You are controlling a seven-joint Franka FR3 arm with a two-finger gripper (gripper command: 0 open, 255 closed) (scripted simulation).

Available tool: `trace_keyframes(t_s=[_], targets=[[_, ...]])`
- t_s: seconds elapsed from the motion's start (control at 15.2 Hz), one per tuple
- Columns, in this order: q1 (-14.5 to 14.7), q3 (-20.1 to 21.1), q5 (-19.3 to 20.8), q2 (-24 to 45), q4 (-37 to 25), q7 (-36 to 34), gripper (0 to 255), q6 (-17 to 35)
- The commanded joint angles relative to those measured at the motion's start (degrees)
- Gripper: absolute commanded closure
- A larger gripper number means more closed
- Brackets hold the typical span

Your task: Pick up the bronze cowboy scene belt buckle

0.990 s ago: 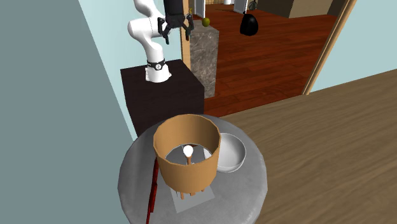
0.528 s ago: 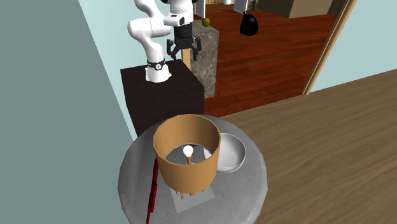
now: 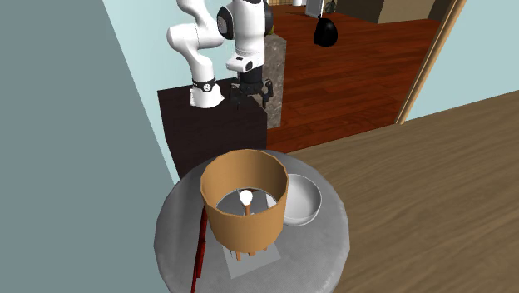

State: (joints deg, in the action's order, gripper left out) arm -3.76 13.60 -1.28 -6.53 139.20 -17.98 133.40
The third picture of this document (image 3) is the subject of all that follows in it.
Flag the black egg-shaped object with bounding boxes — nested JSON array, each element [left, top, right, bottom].
[[313, 17, 339, 48]]

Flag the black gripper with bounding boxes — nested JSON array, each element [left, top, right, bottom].
[[230, 67, 274, 112]]

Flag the table lamp with tan shade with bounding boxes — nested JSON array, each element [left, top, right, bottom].
[[200, 148, 289, 281]]

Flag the grey stone pedestal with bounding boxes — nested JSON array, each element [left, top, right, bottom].
[[250, 32, 287, 130]]

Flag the dark robot stand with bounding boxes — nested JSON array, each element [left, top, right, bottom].
[[156, 77, 269, 181]]

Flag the brown cabinet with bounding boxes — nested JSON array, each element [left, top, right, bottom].
[[335, 0, 447, 25]]

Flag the round grey table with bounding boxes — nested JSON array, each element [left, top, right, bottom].
[[153, 150, 351, 293]]

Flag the white bowl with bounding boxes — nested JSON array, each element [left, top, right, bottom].
[[265, 173, 324, 227]]

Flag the grey framed picture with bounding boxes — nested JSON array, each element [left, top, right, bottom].
[[304, 0, 326, 20]]

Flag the red book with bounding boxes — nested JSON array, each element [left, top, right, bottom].
[[190, 206, 209, 291]]

